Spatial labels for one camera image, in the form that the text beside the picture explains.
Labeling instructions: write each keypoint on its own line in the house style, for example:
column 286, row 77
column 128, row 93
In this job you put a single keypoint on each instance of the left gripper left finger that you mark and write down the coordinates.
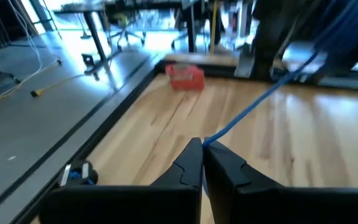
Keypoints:
column 120, row 205

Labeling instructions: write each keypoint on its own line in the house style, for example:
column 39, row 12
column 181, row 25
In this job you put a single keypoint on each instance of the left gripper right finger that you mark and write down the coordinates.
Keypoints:
column 275, row 205

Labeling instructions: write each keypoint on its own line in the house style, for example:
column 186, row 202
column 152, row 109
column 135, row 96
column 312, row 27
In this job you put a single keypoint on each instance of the blue filament spool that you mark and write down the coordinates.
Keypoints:
column 340, row 67

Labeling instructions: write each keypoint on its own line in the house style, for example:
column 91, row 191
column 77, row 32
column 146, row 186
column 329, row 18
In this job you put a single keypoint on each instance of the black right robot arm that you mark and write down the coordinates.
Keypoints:
column 272, row 37

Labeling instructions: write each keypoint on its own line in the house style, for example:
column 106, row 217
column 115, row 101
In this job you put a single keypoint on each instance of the black spool white labels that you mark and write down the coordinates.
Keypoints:
column 78, row 174

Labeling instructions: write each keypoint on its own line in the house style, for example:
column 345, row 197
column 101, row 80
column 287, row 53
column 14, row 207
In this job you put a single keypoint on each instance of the red plastic spool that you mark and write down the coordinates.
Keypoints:
column 185, row 77

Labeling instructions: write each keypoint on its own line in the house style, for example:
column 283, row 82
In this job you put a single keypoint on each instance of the black desk leg stand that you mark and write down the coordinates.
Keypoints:
column 95, row 46

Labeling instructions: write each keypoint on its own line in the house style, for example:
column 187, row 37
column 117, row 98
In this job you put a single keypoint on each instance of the green seat office chair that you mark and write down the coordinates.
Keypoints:
column 126, row 28

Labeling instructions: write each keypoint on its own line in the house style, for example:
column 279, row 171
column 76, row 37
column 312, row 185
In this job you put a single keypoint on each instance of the black aluminium table frame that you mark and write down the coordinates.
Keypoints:
column 121, row 109

